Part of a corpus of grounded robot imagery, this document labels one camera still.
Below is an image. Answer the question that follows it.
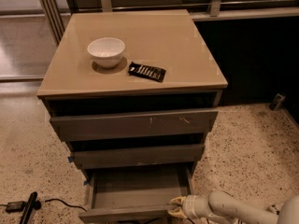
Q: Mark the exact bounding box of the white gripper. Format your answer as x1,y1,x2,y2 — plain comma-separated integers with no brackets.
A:
168,195,211,219

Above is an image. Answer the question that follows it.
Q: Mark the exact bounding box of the grey bottom drawer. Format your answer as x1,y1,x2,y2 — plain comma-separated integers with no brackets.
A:
79,163,192,224

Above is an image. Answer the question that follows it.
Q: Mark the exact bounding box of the grey drawer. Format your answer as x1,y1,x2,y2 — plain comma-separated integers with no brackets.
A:
50,109,218,142
79,163,192,224
72,144,205,169

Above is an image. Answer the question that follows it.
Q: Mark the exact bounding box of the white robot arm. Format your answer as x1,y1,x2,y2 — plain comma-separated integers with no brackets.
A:
167,190,299,224

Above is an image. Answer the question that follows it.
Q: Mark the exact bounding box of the grey middle drawer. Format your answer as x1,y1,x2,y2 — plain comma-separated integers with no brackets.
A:
72,144,205,169

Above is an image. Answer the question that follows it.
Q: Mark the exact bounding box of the grey drawer cabinet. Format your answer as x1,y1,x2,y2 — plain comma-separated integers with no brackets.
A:
36,8,229,194

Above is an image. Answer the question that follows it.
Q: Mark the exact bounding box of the grey top drawer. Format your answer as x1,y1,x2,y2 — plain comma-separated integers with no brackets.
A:
50,109,218,142

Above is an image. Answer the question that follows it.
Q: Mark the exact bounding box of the black snack packet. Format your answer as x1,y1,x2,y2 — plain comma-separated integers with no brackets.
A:
128,62,166,83

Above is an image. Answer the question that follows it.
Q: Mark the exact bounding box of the black bar device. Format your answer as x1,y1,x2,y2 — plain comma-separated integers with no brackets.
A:
19,191,41,224

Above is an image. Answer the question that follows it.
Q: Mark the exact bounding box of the small dark floor device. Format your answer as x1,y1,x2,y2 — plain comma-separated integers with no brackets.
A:
269,93,285,111

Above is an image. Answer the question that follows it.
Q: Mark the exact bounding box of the black power adapter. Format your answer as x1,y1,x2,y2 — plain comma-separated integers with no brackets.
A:
6,201,26,213

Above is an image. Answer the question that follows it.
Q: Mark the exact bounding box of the white ceramic bowl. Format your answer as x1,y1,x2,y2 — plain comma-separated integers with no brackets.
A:
87,37,125,68

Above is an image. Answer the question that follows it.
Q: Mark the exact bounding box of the black floor cable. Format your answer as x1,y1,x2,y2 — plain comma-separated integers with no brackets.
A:
44,198,88,213

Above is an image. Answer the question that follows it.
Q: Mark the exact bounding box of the metal railing frame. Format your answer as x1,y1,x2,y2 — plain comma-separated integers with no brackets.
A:
39,0,299,40

